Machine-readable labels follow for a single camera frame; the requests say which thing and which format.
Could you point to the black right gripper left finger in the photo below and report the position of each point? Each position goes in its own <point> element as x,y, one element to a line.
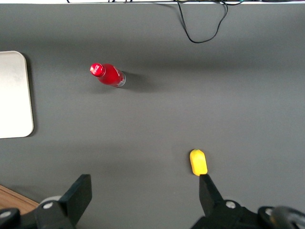
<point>76,195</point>

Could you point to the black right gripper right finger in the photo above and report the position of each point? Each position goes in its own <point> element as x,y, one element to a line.
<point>209,198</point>

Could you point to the brown cardboard box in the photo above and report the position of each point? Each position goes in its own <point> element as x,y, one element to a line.
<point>14,198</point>

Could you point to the white rectangular tray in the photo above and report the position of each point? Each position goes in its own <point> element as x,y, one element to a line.
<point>13,95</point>

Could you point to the yellow toy lemon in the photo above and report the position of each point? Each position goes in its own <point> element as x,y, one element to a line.
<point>198,162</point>

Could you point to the red soda bottle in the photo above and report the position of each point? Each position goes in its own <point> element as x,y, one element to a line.
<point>109,75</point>

